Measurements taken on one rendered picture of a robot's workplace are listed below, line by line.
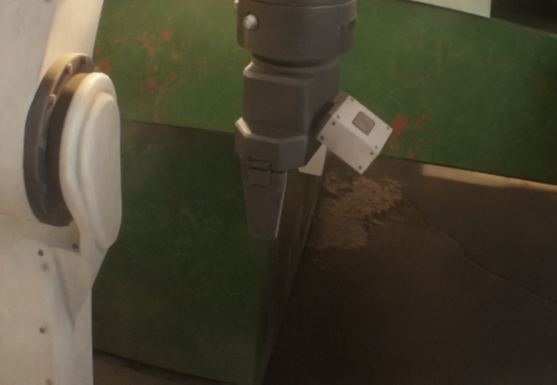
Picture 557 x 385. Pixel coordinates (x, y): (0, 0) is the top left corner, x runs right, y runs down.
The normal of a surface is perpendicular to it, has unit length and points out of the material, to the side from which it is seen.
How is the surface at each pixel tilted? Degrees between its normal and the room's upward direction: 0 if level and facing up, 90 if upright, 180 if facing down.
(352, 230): 0
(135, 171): 90
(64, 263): 104
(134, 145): 90
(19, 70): 60
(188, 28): 90
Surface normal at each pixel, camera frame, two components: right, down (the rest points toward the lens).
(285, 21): -0.17, 0.48
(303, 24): 0.11, 0.49
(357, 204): 0.10, -0.92
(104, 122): 0.99, 0.15
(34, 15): -0.11, 0.08
